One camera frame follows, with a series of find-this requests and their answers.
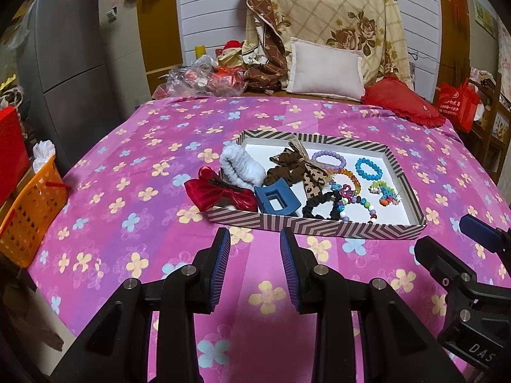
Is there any clear plastic bag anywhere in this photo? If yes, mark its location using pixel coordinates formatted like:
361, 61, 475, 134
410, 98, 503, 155
152, 56, 248, 98

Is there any brown floral cloth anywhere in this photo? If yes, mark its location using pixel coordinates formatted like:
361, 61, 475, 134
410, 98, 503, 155
227, 0, 290, 92

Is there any red santa toy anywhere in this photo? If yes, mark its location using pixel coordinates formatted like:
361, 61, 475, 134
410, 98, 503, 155
216, 40, 245, 66

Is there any brown wooden wardrobe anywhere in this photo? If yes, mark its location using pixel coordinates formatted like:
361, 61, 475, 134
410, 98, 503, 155
136, 0, 184, 106

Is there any red bow hair clip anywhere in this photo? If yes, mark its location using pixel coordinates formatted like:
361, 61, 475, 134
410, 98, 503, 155
184, 167, 258, 212

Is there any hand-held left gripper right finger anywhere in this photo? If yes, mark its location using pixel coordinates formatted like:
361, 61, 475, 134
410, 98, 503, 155
279, 227, 466, 383

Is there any pink floral bedsheet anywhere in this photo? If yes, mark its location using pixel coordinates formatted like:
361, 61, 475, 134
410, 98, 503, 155
30, 96, 511, 383

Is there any striped cardboard box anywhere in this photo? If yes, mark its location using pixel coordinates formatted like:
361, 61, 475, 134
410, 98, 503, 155
205, 130, 427, 240

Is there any white fluffy scrunchie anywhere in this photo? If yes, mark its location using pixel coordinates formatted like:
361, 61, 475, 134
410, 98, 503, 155
219, 144, 267, 190

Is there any red shopping bag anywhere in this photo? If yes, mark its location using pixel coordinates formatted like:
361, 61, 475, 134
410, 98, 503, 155
437, 78, 482, 133

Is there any wooden chair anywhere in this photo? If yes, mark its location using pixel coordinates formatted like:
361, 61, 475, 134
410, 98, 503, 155
467, 68, 511, 184

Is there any grey refrigerator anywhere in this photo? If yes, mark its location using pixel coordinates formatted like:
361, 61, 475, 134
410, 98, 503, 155
16, 0, 142, 168

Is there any white crumpled cloth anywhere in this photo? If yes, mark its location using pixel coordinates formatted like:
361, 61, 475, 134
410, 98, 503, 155
33, 140, 57, 168

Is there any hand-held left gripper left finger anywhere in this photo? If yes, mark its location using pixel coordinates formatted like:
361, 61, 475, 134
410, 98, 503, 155
50, 227, 232, 383

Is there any orange plastic basket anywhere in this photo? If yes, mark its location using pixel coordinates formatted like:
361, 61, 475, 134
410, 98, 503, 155
0, 155, 69, 268

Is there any white pillow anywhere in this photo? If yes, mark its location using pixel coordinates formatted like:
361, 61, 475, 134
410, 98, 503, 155
286, 37, 366, 102

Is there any pastel bead bracelet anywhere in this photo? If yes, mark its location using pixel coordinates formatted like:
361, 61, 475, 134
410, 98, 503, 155
331, 184, 378, 224

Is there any blue bead bracelet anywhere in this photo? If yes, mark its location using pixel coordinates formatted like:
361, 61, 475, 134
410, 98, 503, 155
355, 157, 384, 179

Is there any brown leopard bow scrunchie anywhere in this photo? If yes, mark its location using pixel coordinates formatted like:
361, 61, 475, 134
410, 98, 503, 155
263, 136, 334, 201

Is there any red box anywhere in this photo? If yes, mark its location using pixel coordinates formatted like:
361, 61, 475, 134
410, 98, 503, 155
0, 106, 32, 206

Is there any cream floral quilt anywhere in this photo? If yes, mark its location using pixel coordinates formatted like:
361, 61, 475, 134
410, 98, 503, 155
243, 0, 414, 88

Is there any red ruffled cushion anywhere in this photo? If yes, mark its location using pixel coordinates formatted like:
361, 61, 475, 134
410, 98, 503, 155
361, 77, 446, 128

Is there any purple bead bracelet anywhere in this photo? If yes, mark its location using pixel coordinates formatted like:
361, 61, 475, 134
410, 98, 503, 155
311, 149, 347, 170

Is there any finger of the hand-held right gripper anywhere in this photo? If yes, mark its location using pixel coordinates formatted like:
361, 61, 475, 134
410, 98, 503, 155
414, 235, 485, 292
459, 213, 511, 252

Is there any orange multicolour bead bracelet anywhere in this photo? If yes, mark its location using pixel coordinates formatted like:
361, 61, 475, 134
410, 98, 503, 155
329, 169, 361, 194

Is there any blue claw hair clip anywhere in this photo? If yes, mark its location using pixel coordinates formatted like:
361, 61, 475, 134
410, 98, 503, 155
254, 184, 303, 217

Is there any green rainbow charm bracelet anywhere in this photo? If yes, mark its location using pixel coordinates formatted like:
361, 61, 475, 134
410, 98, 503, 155
369, 181, 402, 207

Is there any black scrunchie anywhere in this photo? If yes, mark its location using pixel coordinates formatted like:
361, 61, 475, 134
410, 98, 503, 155
302, 191, 344, 221

